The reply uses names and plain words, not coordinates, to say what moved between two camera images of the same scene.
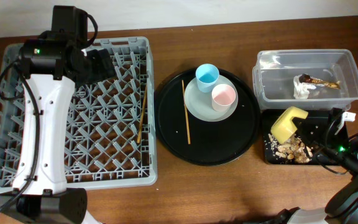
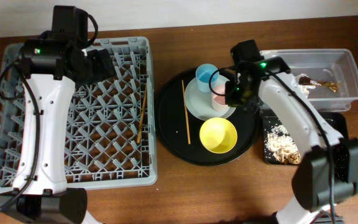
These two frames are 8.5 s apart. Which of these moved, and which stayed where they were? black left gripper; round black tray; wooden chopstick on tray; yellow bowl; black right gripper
Moved: black right gripper; yellow bowl
Stayed: round black tray; black left gripper; wooden chopstick on tray
